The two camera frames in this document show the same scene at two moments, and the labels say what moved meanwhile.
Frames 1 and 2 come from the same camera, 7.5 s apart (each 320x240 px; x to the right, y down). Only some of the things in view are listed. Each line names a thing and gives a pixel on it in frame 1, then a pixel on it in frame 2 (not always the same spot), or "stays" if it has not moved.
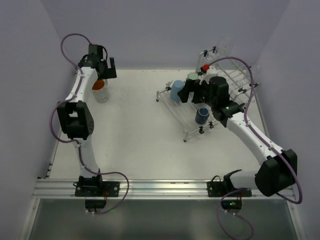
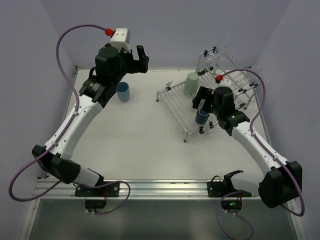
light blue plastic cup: x=176 y=86 to x=122 y=89
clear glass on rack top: x=224 y=47 stays
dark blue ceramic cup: x=202 y=115 stays
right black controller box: x=228 y=205 stays
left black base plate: x=94 y=186 stays
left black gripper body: x=109 y=72 to x=135 y=62
